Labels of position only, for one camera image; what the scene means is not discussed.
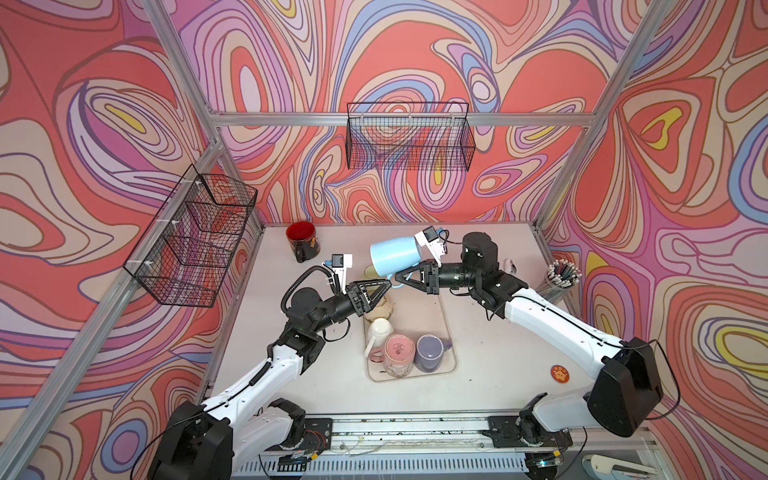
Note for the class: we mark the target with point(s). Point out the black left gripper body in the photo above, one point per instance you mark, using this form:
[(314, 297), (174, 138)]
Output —
[(341, 311)]

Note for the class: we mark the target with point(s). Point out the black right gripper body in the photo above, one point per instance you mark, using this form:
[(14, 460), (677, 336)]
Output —
[(451, 275)]

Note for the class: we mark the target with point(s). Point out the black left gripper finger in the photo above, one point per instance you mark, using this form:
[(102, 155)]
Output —
[(369, 295), (354, 284)]

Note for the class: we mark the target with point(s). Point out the light blue mug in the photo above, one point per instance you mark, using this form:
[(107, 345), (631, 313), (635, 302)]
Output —
[(395, 255)]

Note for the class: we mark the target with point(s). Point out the black skull mug red inside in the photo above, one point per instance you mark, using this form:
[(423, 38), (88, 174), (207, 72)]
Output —
[(302, 237)]

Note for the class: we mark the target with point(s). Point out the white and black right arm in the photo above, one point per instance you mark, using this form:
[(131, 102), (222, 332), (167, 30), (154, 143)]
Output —
[(626, 385)]

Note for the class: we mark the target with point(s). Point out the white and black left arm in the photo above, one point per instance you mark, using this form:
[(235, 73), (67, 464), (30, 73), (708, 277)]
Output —
[(212, 440)]

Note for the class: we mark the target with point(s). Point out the cream speckled round mug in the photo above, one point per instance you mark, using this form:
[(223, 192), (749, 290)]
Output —
[(383, 309)]

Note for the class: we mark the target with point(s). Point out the light green mug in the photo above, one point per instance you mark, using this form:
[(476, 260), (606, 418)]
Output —
[(370, 273)]

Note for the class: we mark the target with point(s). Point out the white small mug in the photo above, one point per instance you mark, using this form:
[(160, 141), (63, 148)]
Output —
[(379, 331)]

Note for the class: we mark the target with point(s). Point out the pink patterned mug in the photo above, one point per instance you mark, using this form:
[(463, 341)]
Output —
[(396, 355)]

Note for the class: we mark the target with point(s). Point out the purple mug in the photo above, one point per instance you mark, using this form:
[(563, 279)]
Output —
[(429, 353)]

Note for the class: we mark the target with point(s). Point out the beige plastic tray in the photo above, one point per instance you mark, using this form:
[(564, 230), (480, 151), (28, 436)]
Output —
[(415, 314)]

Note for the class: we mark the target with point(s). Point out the small white pink object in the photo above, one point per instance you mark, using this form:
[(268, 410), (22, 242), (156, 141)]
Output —
[(508, 266)]

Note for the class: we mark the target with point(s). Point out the pen holder with pens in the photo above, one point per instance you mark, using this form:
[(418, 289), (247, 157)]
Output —
[(561, 276)]

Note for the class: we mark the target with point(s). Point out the red round sticker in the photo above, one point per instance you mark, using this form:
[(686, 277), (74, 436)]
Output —
[(560, 374)]

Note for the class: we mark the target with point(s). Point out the white device bottom right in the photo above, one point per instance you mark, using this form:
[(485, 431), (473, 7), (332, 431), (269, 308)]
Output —
[(608, 468)]

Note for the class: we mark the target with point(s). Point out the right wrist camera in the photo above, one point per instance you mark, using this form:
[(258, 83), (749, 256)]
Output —
[(430, 239)]

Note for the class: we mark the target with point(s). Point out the black wire basket back wall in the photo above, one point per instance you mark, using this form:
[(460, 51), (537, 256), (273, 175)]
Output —
[(409, 136)]

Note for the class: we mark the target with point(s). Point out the black wire basket wall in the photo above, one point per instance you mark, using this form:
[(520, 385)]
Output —
[(409, 136), (200, 225)]

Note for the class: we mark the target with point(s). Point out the black wire basket left wall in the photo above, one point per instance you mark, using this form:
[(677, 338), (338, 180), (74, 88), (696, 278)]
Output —
[(200, 225)]

